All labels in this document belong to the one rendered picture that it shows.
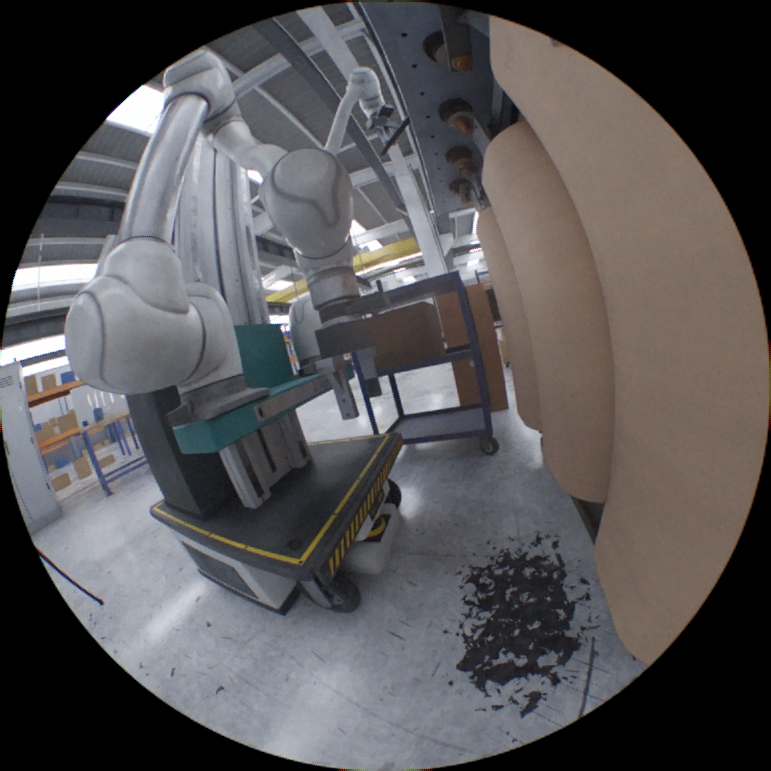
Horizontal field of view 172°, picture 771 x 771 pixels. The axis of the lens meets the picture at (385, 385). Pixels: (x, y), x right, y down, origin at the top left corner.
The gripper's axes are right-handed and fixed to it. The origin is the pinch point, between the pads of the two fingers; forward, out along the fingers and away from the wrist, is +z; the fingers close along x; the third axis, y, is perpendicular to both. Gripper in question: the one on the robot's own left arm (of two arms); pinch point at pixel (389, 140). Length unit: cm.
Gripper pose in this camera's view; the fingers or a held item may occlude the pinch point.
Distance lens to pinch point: 122.1
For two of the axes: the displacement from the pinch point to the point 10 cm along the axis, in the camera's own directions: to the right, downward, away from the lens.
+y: -4.3, -0.3, 9.0
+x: -8.6, 3.0, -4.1
